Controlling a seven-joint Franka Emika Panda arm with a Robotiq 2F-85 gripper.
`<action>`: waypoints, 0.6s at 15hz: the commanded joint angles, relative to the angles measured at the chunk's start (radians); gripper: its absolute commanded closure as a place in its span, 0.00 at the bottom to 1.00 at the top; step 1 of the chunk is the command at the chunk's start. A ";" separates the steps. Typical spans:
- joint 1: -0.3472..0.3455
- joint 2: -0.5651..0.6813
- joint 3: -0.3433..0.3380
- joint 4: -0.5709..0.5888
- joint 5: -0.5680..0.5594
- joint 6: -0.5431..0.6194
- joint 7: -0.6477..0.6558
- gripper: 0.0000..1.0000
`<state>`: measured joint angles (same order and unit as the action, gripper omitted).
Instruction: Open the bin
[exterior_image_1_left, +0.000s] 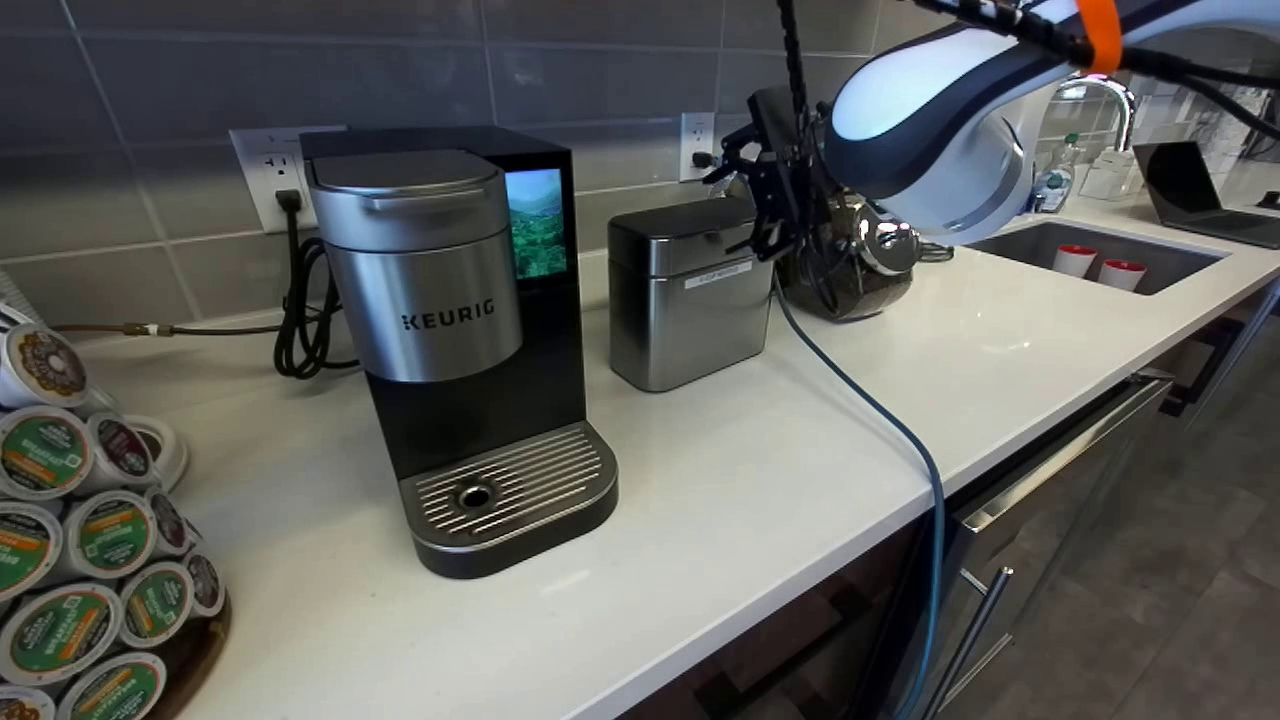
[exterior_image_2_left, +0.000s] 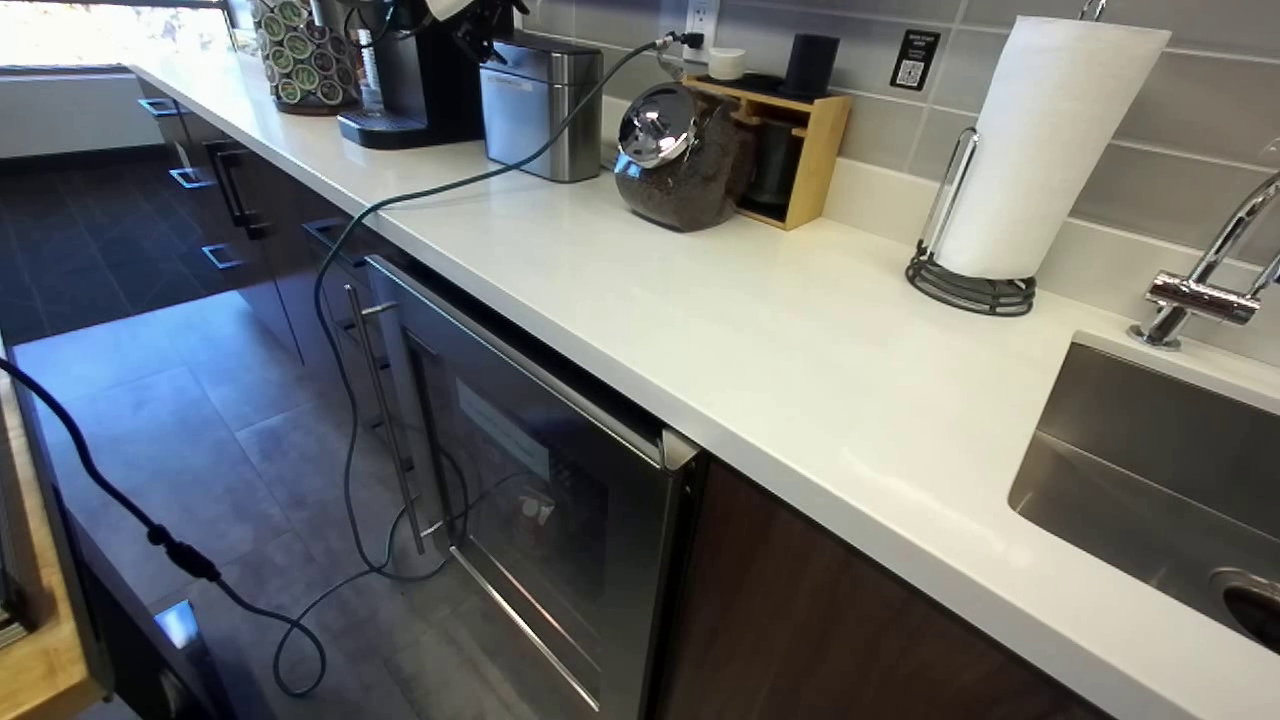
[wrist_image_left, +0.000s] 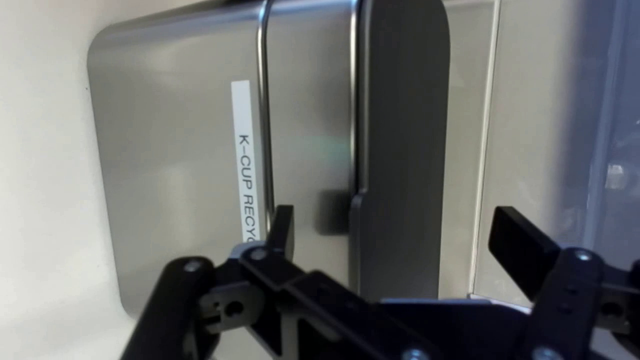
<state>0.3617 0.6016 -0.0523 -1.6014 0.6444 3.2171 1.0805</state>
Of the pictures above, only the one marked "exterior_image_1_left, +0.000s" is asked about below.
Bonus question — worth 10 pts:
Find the chrome sink faucet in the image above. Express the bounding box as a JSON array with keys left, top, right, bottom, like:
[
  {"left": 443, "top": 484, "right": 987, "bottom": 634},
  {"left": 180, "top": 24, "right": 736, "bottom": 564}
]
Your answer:
[{"left": 1031, "top": 71, "right": 1141, "bottom": 220}]

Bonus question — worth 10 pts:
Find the stainless steel sink basin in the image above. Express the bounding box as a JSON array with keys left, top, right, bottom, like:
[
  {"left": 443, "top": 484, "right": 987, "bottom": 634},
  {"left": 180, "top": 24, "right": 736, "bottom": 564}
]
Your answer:
[{"left": 969, "top": 216, "right": 1223, "bottom": 300}]

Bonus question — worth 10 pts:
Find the orange strap on arm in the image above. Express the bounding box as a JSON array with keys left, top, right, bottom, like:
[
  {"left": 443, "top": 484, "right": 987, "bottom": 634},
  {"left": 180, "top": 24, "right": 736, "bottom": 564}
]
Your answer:
[{"left": 1072, "top": 0, "right": 1129, "bottom": 82}]

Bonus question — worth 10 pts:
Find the black silver Keurig coffee machine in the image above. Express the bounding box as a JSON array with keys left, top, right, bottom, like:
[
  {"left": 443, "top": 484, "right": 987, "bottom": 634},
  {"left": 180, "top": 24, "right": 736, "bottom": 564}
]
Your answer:
[{"left": 295, "top": 123, "right": 622, "bottom": 586}]

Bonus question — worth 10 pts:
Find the dark wood base cabinet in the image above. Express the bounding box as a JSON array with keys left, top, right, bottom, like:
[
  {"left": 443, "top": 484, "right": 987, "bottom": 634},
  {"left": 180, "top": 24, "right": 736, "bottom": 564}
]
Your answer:
[{"left": 1155, "top": 273, "right": 1280, "bottom": 422}]

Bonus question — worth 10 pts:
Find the red label coffee pod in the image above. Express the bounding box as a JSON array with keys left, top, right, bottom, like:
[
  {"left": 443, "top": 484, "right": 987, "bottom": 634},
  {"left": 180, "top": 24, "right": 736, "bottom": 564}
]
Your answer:
[{"left": 87, "top": 412, "right": 158, "bottom": 492}]

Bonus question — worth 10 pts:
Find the black coffee machine power cord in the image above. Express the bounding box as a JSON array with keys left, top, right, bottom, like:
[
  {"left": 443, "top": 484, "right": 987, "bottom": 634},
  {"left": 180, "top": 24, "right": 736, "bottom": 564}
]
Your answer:
[{"left": 269, "top": 189, "right": 367, "bottom": 383}]

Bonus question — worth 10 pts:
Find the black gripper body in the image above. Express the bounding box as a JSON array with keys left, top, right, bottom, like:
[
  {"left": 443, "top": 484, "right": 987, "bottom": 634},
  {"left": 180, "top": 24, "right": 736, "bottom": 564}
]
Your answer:
[{"left": 742, "top": 86, "right": 831, "bottom": 225}]

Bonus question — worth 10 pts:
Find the stainless steel undercounter dishwasher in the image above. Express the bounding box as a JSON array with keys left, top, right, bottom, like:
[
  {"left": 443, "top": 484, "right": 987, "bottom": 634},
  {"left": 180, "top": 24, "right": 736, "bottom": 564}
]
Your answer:
[{"left": 914, "top": 370, "right": 1179, "bottom": 720}]

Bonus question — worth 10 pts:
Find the brown label coffee pod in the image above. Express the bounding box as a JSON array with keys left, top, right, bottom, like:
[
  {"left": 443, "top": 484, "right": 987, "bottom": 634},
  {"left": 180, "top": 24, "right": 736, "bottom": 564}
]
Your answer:
[{"left": 0, "top": 317, "right": 92, "bottom": 412}]

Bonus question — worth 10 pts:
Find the small white wall outlet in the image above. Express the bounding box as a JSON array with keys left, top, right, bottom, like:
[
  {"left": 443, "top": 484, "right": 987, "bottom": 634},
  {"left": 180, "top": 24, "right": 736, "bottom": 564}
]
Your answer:
[{"left": 670, "top": 109, "right": 723, "bottom": 186}]

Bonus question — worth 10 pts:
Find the black hanging cable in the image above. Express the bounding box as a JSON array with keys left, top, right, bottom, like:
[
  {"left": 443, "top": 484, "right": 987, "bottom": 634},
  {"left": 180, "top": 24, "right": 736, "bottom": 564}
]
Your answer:
[{"left": 771, "top": 0, "right": 810, "bottom": 133}]

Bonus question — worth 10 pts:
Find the blue grey power cable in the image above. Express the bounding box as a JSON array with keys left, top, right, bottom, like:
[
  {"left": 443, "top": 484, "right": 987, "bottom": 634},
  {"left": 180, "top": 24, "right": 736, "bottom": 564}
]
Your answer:
[{"left": 767, "top": 281, "right": 954, "bottom": 720}]

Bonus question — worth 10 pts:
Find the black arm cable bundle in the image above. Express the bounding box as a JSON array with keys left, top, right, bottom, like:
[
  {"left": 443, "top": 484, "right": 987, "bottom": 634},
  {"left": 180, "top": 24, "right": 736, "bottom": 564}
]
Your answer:
[{"left": 914, "top": 0, "right": 1280, "bottom": 146}]

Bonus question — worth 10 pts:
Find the white double wall outlet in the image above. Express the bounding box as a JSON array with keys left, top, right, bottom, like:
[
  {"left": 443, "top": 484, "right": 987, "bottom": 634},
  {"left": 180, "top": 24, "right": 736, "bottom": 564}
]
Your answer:
[{"left": 222, "top": 120, "right": 347, "bottom": 239}]

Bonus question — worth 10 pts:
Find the red white small cup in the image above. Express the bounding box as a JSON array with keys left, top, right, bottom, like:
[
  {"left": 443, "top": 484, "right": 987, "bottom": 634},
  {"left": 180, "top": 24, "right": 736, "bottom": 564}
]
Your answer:
[
  {"left": 1097, "top": 251, "right": 1152, "bottom": 298},
  {"left": 1048, "top": 239, "right": 1099, "bottom": 281}
]

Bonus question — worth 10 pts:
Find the coffee pod carousel rack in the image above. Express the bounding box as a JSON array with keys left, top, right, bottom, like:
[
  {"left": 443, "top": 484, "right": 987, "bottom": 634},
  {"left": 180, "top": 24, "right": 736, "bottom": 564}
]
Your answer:
[{"left": 0, "top": 263, "right": 240, "bottom": 720}]

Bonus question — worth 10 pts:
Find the dark wood drawer cabinet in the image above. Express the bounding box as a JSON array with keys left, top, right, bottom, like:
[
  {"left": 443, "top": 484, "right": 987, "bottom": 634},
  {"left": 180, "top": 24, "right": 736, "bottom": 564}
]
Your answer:
[{"left": 618, "top": 524, "right": 937, "bottom": 720}]

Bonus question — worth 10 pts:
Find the stainless steel countertop bin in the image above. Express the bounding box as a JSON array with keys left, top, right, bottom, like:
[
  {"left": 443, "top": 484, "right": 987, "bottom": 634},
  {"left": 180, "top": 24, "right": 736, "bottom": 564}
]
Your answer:
[{"left": 603, "top": 198, "right": 780, "bottom": 397}]

